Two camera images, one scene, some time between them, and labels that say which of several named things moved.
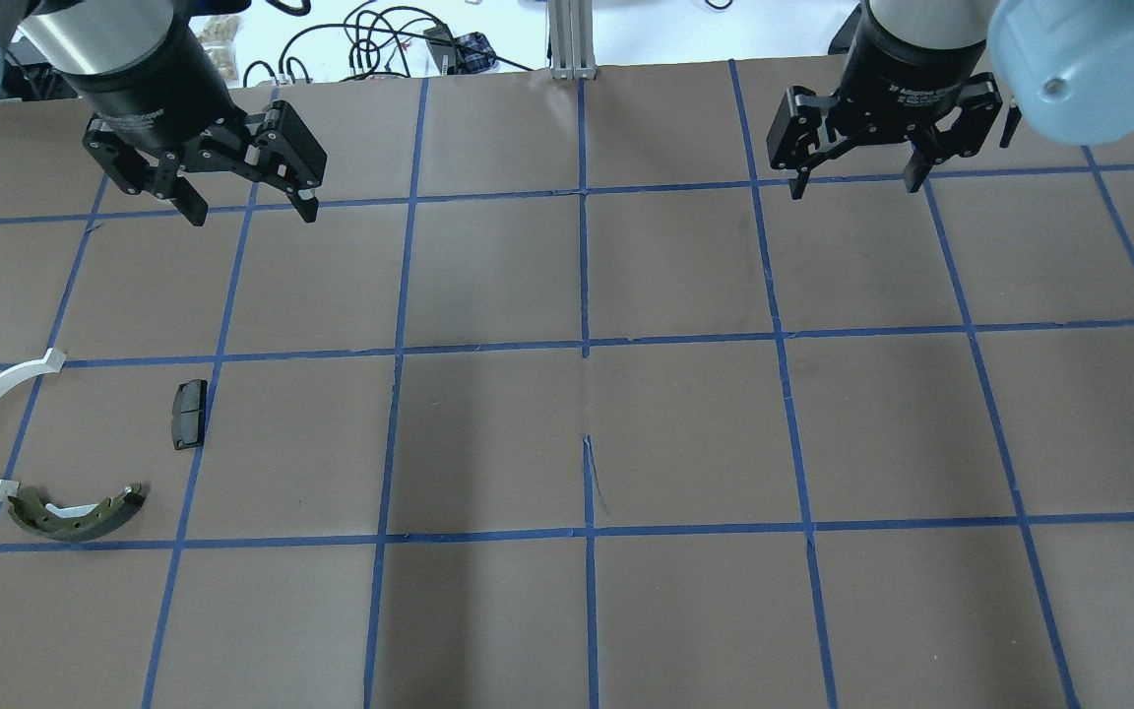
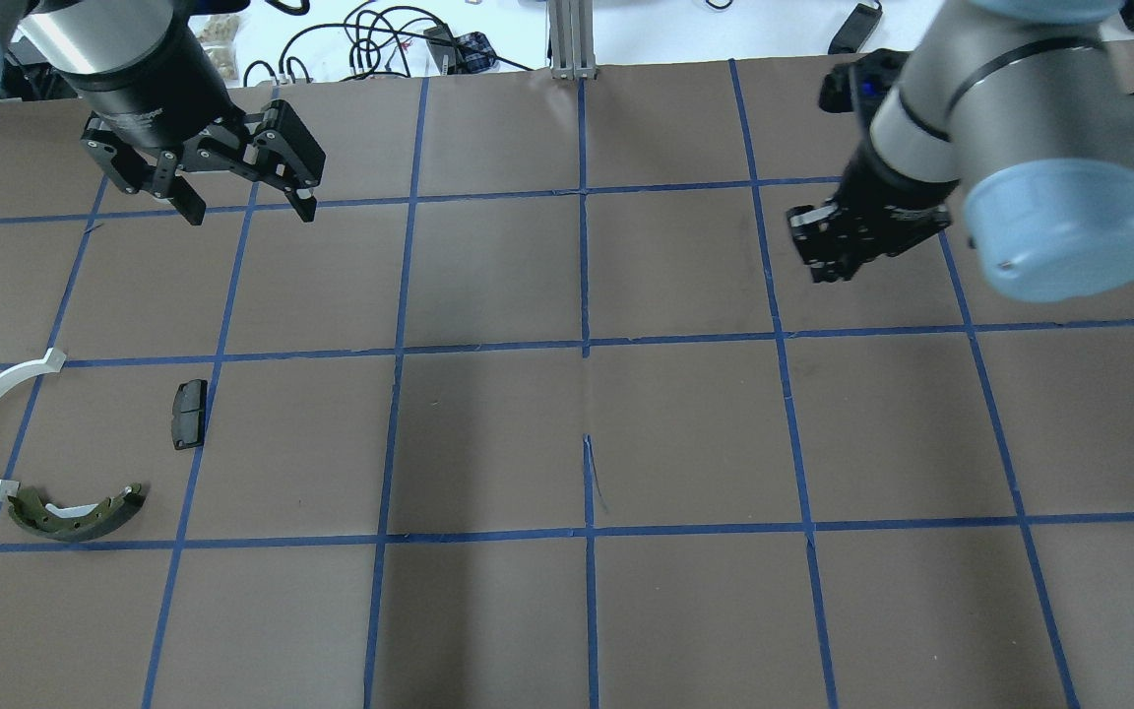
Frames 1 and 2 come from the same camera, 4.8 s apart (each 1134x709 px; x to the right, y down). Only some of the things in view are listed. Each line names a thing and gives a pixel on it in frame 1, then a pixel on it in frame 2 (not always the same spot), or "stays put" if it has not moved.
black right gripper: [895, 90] → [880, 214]
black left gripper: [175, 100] stays put
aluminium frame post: [572, 39] stays put
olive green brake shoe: [31, 513] stays put
